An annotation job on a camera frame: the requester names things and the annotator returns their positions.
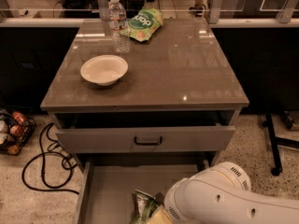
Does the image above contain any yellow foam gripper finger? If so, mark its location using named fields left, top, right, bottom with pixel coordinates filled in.
left=146, top=206, right=173, bottom=224

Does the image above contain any grey open middle drawer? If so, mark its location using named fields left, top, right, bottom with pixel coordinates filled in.
left=74, top=157, right=208, bottom=224

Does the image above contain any green jalapeno chip bag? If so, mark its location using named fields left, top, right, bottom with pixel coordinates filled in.
left=131, top=189, right=160, bottom=224

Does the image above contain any black rolling stand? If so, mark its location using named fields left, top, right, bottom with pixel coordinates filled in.
left=263, top=114, right=299, bottom=176

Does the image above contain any black drawer handle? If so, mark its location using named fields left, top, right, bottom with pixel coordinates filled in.
left=134, top=136, right=163, bottom=147

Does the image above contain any black wire basket with items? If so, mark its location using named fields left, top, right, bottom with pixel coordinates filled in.
left=0, top=109, right=36, bottom=156

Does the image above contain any clear plastic water bottle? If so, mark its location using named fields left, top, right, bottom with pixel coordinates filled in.
left=108, top=0, right=130, bottom=54

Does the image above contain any green snack bag on counter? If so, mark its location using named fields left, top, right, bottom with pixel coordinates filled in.
left=128, top=8, right=164, bottom=42

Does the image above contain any grey drawer cabinet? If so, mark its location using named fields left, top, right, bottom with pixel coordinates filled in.
left=41, top=19, right=249, bottom=167

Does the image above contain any white paper bowl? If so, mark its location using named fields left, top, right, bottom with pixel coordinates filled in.
left=80, top=55, right=128, bottom=86

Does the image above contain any grey top drawer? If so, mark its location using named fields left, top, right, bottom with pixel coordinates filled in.
left=56, top=110, right=235, bottom=153

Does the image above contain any black floor cable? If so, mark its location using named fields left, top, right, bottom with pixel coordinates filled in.
left=21, top=122, right=80, bottom=195

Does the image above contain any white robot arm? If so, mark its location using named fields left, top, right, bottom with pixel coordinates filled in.
left=146, top=161, right=299, bottom=224

